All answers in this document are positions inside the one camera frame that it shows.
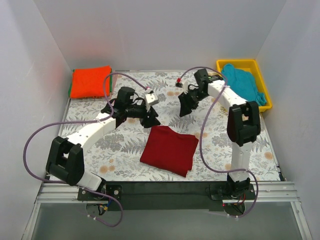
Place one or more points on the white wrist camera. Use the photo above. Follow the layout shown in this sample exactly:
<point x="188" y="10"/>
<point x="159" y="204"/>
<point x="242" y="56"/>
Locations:
<point x="183" y="84"/>
<point x="151" y="98"/>

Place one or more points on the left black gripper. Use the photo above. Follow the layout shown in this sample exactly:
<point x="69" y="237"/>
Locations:
<point x="144" y="112"/>

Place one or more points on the folded pink t-shirt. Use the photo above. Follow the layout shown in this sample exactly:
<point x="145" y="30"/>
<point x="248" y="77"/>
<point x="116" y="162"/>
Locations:
<point x="109" y="85"/>

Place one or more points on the folded orange t-shirt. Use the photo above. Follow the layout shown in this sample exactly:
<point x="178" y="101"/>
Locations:
<point x="88" y="82"/>

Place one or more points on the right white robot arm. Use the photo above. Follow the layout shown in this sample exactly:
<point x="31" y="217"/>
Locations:
<point x="243" y="123"/>

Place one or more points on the dark red t-shirt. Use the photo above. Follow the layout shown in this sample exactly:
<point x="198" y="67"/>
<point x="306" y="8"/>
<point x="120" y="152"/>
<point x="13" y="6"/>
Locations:
<point x="168" y="150"/>

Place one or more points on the floral patterned table mat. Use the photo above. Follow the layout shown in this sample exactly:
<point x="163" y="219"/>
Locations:
<point x="116" y="157"/>

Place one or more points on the teal t-shirt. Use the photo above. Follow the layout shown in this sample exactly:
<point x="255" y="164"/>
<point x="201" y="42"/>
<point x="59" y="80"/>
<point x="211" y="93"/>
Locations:
<point x="243" y="84"/>

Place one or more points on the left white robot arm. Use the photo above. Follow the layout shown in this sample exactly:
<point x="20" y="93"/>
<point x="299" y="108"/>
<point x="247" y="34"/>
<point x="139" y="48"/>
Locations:
<point x="66" y="159"/>

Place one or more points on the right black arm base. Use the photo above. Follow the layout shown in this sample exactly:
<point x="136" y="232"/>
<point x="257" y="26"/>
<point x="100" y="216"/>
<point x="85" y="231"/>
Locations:
<point x="229" y="190"/>

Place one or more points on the yellow plastic bin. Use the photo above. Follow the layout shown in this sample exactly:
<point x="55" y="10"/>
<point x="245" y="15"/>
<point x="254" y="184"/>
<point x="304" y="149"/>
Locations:
<point x="249" y="65"/>

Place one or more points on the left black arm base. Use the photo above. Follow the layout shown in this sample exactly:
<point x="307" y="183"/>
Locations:
<point x="113" y="190"/>

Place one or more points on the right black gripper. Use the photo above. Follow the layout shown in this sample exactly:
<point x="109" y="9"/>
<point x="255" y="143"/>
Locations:
<point x="189" y="97"/>

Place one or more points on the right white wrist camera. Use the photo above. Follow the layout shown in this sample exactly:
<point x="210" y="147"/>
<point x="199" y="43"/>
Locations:
<point x="183" y="84"/>

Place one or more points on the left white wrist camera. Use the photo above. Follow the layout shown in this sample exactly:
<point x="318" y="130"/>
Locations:
<point x="151" y="98"/>

